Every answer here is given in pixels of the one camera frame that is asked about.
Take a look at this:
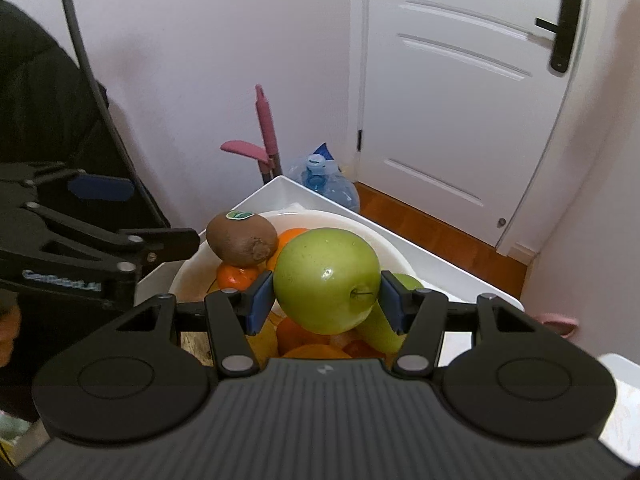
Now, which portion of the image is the blue water jug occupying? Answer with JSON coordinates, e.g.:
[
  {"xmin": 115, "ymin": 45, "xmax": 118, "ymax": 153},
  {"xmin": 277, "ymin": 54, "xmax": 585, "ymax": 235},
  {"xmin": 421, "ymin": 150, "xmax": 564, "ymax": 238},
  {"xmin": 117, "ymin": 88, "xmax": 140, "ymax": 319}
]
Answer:
[{"xmin": 287, "ymin": 144, "xmax": 361, "ymax": 215}]

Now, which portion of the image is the floral tablecloth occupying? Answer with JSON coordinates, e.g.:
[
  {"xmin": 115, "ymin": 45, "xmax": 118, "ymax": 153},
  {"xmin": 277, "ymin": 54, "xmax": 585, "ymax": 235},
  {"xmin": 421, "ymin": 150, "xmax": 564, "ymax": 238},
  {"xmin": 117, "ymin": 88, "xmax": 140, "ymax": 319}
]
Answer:
[{"xmin": 612, "ymin": 377, "xmax": 640, "ymax": 466}]

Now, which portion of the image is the black jacket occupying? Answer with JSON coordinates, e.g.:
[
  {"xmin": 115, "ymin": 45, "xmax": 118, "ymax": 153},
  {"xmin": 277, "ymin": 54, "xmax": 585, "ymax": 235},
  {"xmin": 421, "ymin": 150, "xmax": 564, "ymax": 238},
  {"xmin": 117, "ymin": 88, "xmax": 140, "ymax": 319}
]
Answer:
[{"xmin": 0, "ymin": 0, "xmax": 173, "ymax": 391}]

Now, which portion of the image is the pink object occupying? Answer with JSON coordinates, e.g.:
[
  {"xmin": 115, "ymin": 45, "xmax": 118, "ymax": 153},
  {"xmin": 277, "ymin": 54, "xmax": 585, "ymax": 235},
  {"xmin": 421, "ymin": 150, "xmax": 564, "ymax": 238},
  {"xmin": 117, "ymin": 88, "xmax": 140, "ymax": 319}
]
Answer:
[{"xmin": 532, "ymin": 312, "xmax": 578, "ymax": 341}]

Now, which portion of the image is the white panelled door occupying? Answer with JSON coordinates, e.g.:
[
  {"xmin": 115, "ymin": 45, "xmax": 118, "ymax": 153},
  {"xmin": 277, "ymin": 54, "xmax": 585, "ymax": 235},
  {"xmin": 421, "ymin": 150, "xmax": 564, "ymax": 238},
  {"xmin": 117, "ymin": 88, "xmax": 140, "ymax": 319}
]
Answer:
[{"xmin": 350, "ymin": 0, "xmax": 596, "ymax": 261}]

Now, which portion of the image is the pink handled tool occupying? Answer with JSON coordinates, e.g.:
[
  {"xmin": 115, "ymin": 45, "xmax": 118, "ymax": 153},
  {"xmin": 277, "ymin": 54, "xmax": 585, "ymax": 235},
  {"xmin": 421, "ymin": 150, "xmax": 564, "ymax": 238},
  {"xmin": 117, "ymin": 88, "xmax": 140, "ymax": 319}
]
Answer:
[{"xmin": 220, "ymin": 84, "xmax": 283, "ymax": 186}]

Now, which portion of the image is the brown kiwi with green sticker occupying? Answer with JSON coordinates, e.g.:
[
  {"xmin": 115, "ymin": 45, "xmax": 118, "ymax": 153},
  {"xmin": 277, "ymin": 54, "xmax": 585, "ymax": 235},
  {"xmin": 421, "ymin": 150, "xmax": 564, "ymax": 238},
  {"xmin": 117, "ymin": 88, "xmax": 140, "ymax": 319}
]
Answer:
[{"xmin": 206, "ymin": 209, "xmax": 279, "ymax": 267}]

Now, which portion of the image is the small orange with green stem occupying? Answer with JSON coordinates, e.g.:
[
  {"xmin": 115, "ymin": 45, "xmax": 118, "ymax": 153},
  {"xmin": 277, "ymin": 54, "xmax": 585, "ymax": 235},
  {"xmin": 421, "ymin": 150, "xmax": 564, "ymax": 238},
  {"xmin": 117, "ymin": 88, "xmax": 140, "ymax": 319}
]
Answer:
[{"xmin": 265, "ymin": 227, "xmax": 311, "ymax": 273}]

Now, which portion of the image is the white rimmed table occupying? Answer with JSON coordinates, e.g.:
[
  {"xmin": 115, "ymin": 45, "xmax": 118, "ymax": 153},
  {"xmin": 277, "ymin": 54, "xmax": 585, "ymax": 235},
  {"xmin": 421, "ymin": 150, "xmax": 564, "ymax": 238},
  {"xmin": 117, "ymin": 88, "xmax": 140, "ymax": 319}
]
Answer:
[{"xmin": 134, "ymin": 175, "xmax": 640, "ymax": 466}]

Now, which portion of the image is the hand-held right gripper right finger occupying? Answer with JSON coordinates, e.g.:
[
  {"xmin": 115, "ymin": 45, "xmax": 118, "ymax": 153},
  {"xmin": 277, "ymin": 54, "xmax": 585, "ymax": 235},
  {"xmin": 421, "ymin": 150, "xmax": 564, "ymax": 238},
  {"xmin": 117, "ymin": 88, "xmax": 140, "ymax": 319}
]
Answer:
[{"xmin": 379, "ymin": 270, "xmax": 536, "ymax": 376}]

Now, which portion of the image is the green apple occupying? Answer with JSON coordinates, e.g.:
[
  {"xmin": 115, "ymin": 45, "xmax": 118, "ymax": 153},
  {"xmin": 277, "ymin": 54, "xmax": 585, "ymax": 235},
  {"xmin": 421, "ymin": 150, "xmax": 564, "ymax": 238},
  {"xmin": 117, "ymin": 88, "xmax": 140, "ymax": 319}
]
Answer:
[
  {"xmin": 273, "ymin": 228, "xmax": 382, "ymax": 336},
  {"xmin": 356, "ymin": 273, "xmax": 426, "ymax": 356}
]

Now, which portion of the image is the cream oval dish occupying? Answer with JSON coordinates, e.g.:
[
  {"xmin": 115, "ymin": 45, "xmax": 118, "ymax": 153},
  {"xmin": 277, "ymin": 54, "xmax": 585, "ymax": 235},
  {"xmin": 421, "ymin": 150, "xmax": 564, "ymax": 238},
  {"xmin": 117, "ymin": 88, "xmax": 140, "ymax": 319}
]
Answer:
[{"xmin": 168, "ymin": 208, "xmax": 426, "ymax": 361}]

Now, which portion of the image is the person's left hand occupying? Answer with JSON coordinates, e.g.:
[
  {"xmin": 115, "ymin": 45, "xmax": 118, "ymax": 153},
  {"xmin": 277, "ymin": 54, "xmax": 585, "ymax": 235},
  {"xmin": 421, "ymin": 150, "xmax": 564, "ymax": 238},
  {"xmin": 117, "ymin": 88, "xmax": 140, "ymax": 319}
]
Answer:
[{"xmin": 0, "ymin": 305, "xmax": 22, "ymax": 367}]

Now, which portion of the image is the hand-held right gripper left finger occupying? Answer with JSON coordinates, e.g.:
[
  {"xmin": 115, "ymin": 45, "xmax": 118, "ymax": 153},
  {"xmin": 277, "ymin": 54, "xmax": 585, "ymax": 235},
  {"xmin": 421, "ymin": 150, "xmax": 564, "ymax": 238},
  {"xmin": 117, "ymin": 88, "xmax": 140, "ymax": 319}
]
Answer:
[{"xmin": 116, "ymin": 270, "xmax": 275, "ymax": 376}]

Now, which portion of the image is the black cable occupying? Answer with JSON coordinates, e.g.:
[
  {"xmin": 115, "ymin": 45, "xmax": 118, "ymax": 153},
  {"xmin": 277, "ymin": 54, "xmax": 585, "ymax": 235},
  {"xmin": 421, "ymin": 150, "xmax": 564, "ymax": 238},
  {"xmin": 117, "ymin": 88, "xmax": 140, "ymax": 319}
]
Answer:
[{"xmin": 56, "ymin": 0, "xmax": 168, "ymax": 228}]

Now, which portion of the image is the medium tangerine with stem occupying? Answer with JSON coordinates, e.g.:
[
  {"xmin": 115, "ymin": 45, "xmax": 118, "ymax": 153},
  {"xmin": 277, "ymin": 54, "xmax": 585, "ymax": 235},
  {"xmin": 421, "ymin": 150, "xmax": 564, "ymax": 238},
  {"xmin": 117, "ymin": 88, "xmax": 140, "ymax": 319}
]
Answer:
[{"xmin": 276, "ymin": 316, "xmax": 332, "ymax": 353}]

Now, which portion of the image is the black door handle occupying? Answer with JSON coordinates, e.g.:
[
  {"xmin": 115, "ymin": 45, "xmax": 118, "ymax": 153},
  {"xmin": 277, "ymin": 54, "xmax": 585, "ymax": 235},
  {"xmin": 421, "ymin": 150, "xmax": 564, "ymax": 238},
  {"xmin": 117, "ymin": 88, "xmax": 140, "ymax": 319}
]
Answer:
[{"xmin": 535, "ymin": 0, "xmax": 582, "ymax": 73}]

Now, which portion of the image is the small tangerine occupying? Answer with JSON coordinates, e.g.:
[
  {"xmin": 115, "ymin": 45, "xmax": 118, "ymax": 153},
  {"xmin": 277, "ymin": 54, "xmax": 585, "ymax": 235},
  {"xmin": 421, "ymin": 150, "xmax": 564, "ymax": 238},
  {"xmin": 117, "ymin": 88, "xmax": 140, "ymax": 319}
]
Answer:
[{"xmin": 216, "ymin": 262, "xmax": 261, "ymax": 293}]

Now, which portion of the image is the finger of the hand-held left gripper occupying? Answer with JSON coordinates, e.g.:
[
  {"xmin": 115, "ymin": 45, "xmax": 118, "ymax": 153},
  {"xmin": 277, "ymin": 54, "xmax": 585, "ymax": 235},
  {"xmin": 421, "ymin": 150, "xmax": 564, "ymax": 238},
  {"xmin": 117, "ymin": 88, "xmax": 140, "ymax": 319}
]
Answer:
[
  {"xmin": 22, "ymin": 202, "xmax": 201, "ymax": 274},
  {"xmin": 0, "ymin": 162, "xmax": 135, "ymax": 203}
]

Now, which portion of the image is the large orange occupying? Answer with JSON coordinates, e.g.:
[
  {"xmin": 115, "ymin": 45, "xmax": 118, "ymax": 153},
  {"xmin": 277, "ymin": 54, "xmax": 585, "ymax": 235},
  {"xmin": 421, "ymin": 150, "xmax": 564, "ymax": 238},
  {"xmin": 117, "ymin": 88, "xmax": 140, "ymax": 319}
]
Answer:
[{"xmin": 282, "ymin": 342, "xmax": 353, "ymax": 361}]

